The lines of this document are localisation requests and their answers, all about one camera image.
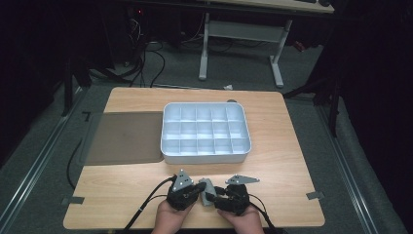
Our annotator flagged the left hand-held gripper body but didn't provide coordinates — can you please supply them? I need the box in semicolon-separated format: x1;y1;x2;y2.
166;169;200;212

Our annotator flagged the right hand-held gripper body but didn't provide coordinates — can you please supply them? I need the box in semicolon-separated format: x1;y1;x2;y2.
212;175;261;216

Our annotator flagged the small white object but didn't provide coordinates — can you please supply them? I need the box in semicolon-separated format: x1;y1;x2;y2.
198;176;216;208

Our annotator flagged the person's right hand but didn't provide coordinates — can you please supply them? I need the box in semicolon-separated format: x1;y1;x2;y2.
217;205;266;234

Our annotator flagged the person's left hand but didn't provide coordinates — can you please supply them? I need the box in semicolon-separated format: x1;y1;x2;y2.
151;199;196;234

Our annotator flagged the white divided storage box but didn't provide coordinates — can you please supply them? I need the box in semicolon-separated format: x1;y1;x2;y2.
160;101;252;165

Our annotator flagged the grey tape piece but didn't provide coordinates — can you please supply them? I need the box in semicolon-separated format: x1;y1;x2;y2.
60;195;86;206
306;190;325;201

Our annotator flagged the black metal stand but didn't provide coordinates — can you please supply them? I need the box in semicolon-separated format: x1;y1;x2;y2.
282;72;343;138
60;57;93;117

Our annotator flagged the white-framed wooden desk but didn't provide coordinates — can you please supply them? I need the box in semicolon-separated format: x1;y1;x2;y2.
198;0;335;89

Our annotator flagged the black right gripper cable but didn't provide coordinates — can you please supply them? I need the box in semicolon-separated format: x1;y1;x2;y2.
246;194;279;234

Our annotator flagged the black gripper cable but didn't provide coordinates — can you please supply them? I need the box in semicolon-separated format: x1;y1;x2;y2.
122;175;178;234
246;194;279;234

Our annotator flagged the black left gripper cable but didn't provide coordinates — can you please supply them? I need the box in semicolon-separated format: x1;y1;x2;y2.
122;175;178;234

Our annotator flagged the black floor cable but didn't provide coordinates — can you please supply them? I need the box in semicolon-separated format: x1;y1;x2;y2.
65;138;83;190

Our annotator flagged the metal floor rail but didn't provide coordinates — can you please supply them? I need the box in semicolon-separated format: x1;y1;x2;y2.
0;87;86;227
315;102;380;234

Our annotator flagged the bundle of black floor cables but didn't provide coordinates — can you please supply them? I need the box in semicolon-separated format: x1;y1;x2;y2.
125;18;168;89

